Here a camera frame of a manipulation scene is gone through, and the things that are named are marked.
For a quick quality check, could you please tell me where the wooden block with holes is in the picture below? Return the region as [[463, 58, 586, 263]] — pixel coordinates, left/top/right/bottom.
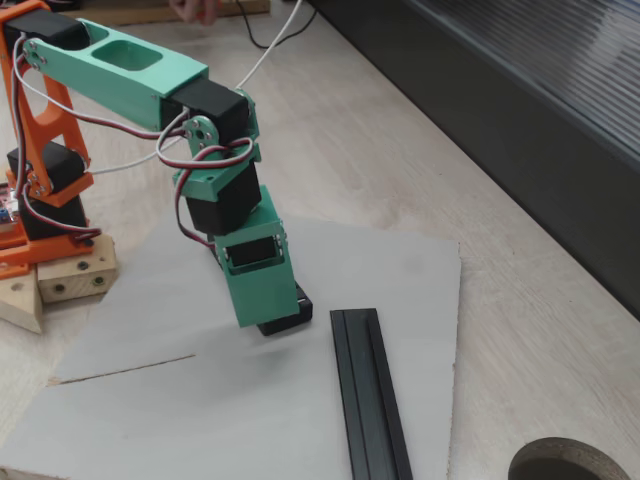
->
[[37, 234, 119, 304]]

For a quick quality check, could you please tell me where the red circuit board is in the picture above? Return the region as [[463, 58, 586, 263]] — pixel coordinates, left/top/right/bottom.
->
[[0, 182, 21, 226]]

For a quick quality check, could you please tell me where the black aluminium rail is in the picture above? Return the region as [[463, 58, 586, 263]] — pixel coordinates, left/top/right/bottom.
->
[[329, 308, 415, 480]]

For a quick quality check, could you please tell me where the dark window frame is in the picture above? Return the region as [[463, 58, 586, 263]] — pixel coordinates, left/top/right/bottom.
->
[[307, 0, 640, 321]]

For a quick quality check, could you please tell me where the red white black servo cable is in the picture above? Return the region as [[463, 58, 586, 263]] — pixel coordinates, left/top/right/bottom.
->
[[18, 195, 102, 247]]

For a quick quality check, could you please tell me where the grey cardboard sheet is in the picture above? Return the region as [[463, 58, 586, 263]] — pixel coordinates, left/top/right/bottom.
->
[[0, 214, 462, 480]]

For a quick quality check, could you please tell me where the triangular wooden wedge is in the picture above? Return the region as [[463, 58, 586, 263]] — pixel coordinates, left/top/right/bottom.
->
[[0, 264, 45, 335]]

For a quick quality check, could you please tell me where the black slotted holder block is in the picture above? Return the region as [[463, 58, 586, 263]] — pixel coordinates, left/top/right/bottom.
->
[[208, 244, 314, 337]]

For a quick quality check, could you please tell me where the wooden plank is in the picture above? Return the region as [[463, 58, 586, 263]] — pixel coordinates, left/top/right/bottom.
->
[[74, 0, 271, 27]]

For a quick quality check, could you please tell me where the ribbed grey window panel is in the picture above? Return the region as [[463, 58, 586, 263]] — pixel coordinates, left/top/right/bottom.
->
[[404, 0, 640, 171]]

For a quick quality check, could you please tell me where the round table cable hole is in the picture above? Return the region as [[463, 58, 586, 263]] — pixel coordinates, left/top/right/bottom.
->
[[507, 437, 634, 480]]

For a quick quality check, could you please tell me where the person's hand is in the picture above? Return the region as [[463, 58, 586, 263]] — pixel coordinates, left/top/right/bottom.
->
[[168, 0, 221, 25]]

